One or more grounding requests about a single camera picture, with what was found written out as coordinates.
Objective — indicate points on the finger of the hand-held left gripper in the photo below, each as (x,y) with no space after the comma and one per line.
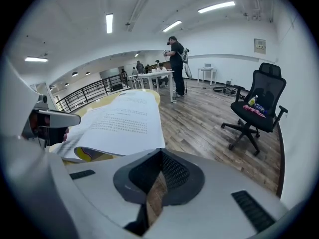
(62,119)

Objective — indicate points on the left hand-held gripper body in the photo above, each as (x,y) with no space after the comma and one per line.
(17,103)

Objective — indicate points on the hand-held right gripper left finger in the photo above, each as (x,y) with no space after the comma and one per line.
(99,180)

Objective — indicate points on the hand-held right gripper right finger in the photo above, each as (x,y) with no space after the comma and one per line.
(219,195)

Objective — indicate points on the yellow and white booklet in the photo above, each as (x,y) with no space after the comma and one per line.
(124,123)

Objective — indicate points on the person's left hand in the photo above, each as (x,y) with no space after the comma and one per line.
(65,134)

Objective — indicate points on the long ceiling light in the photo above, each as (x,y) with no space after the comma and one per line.
(36,59)
(216,7)
(109,23)
(172,26)

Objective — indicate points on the black metal railing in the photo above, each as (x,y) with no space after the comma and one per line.
(109,84)

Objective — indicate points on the small white table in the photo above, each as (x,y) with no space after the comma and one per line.
(133,76)
(207,70)

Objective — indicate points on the pink cloth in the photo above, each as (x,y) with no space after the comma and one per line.
(250,109)

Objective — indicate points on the yellow round table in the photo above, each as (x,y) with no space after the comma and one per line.
(155,97)

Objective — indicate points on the blue drink bottle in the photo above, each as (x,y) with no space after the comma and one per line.
(259,108)

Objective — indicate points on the yellow drink bottle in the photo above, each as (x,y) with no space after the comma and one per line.
(252,101)

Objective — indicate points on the large white table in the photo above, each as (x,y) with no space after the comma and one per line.
(154,74)

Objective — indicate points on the clear water bottle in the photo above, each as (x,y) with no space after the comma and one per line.
(174,97)

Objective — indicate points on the small dark box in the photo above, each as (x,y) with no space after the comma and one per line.
(228,83)

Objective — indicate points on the black office chair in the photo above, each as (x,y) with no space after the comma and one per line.
(269,83)

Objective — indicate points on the white box device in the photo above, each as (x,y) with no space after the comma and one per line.
(208,66)

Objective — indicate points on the grey wall panel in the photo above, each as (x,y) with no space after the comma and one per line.
(260,46)

